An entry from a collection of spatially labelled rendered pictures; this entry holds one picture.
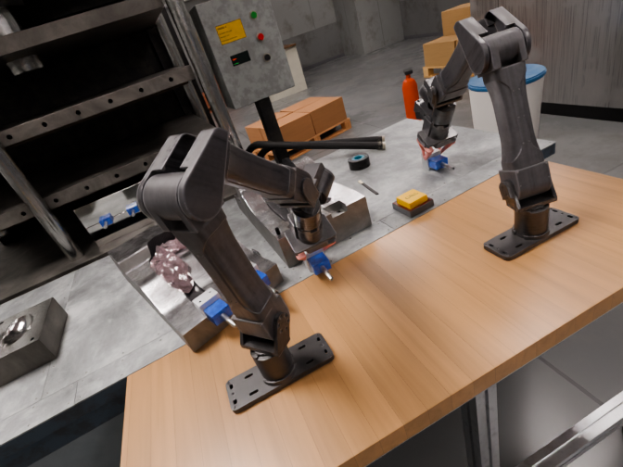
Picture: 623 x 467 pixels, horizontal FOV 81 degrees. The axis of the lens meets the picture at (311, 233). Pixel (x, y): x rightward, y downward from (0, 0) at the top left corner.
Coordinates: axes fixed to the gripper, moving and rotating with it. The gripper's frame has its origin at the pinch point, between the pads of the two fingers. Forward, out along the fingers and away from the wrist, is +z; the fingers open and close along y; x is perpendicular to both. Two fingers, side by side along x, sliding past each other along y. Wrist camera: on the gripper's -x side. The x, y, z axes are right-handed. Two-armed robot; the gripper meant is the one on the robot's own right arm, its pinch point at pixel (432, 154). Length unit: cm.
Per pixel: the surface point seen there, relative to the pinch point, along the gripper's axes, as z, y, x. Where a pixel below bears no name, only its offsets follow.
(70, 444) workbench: 0, 118, 37
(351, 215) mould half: -9.5, 35.6, 15.2
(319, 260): -14, 49, 26
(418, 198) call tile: -8.8, 17.2, 18.0
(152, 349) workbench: -10, 92, 28
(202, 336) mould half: -14, 79, 32
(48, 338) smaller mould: -6, 118, 12
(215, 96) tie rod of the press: -2, 56, -62
